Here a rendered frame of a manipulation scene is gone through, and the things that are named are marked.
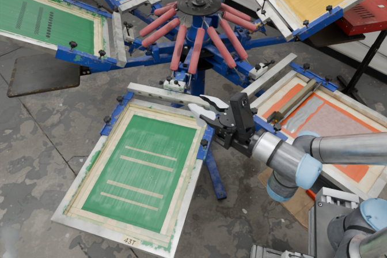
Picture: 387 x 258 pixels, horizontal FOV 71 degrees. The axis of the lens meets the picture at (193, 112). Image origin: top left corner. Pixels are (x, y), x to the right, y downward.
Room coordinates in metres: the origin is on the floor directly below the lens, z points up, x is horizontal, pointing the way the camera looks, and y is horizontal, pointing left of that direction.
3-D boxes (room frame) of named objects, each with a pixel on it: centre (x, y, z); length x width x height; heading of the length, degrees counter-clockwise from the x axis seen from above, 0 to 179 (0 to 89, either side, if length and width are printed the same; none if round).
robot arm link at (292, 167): (0.32, -0.24, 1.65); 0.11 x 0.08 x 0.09; 51
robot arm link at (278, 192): (0.33, -0.25, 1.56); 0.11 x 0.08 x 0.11; 141
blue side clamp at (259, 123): (0.94, -0.40, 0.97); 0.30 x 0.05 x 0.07; 44
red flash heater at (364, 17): (2.06, -1.42, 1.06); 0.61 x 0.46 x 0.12; 104
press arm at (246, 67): (1.36, -0.38, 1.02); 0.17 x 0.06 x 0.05; 44
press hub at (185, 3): (1.72, -0.04, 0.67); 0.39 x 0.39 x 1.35
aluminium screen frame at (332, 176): (0.96, -0.77, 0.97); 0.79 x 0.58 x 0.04; 44
